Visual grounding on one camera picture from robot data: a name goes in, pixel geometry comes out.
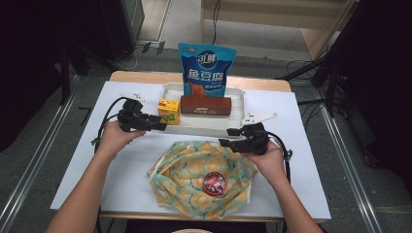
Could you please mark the yellow small box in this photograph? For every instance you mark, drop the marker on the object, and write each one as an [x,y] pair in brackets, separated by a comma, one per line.
[169,111]

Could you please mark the black tripod stand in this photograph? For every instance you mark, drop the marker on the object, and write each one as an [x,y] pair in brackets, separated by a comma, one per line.
[330,81]

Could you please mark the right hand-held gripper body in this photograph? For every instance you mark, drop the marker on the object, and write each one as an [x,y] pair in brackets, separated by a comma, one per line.
[257,140]

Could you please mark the red round tin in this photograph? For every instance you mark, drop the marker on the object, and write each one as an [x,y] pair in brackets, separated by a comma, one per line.
[214,183]

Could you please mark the green yellow floral cloth bag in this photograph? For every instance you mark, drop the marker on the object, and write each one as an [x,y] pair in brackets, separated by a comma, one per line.
[181,181]

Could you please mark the dark cabinet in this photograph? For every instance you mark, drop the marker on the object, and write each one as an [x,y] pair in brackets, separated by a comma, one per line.
[126,22]

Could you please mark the black metal stand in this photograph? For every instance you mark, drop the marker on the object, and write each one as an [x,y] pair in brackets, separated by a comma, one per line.
[64,77]

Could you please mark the brown carton box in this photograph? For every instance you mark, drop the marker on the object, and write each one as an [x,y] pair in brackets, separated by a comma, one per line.
[205,105]

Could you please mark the person's right hand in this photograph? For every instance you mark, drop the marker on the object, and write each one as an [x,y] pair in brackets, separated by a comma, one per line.
[272,163]

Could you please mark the black curtain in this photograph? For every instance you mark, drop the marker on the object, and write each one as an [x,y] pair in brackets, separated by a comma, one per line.
[26,64]
[385,81]

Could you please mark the person's left hand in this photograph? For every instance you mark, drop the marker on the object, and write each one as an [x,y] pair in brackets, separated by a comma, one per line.
[113,140]

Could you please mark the white table mat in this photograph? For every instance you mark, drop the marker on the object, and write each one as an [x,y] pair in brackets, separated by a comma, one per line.
[129,168]

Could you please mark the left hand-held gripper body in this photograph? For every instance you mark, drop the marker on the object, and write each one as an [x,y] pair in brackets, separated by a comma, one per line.
[131,118]

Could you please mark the person's dark clothing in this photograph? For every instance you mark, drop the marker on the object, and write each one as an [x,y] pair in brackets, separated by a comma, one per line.
[155,227]

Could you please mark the light wooden platform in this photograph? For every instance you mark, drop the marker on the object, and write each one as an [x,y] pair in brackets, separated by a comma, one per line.
[259,13]

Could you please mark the blue snack pouch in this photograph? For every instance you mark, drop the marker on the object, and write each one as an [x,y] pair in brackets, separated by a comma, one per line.
[207,71]

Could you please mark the metal floor rail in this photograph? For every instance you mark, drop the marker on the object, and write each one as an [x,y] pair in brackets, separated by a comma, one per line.
[35,161]
[351,168]

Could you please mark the black power plug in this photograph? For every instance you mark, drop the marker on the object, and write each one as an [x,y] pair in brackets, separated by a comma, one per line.
[146,47]
[161,47]

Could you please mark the white plastic tray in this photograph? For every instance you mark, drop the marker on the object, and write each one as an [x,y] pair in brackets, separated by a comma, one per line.
[207,124]

